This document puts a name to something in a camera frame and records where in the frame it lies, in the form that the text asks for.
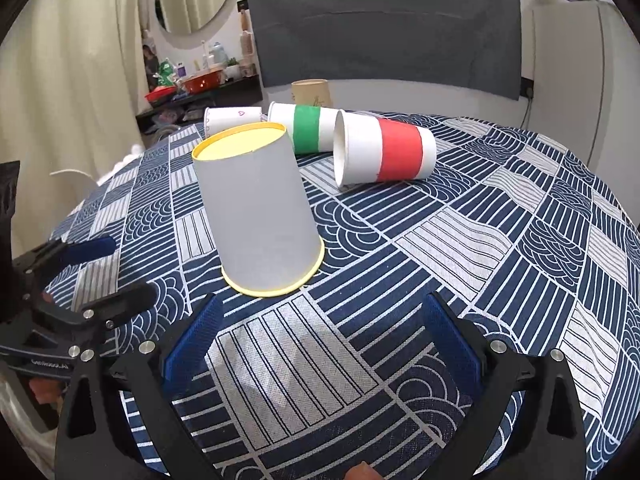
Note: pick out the white refrigerator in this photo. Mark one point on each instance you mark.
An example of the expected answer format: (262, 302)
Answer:
(570, 70)

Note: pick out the black wall socket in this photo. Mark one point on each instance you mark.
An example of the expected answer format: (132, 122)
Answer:
(527, 88)

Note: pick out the blue patterned tablecloth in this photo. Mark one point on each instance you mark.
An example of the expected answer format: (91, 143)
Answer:
(450, 260)

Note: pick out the red bowl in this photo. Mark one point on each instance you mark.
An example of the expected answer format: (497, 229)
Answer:
(202, 82)

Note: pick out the dark grey cloth cover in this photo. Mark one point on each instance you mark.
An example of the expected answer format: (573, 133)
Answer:
(385, 25)

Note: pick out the white cup with red band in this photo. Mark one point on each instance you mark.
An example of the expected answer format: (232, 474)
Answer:
(395, 150)

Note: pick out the white cup with heart print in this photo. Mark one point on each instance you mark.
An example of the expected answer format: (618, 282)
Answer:
(230, 120)

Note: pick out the person's left hand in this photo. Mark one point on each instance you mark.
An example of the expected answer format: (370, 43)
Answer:
(44, 391)

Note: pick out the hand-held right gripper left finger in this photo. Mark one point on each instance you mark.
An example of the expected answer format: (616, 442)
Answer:
(192, 347)

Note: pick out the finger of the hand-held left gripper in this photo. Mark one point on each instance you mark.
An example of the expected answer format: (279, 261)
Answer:
(92, 250)
(125, 301)

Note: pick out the small potted plant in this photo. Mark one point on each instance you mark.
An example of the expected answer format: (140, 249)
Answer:
(233, 66)

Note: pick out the grey cup with yellow rim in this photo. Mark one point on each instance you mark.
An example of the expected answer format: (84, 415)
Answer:
(260, 210)

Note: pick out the cream curtain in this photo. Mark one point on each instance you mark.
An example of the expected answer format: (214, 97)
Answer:
(70, 70)

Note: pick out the white cup with green band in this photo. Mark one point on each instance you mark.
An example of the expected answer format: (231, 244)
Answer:
(306, 127)

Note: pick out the tall beige bottle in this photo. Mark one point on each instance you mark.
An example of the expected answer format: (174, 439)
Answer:
(245, 37)

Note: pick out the black shelf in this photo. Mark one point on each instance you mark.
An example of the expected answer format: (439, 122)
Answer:
(235, 92)

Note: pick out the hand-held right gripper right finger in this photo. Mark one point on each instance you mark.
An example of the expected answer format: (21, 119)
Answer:
(452, 347)

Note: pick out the pale blue bottle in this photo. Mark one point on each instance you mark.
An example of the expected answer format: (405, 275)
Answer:
(218, 54)

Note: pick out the green bag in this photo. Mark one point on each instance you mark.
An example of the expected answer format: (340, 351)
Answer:
(166, 72)

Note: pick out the red basket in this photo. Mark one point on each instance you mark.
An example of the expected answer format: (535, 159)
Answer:
(161, 95)

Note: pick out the beige paper cup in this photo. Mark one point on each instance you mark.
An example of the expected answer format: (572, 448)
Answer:
(311, 94)

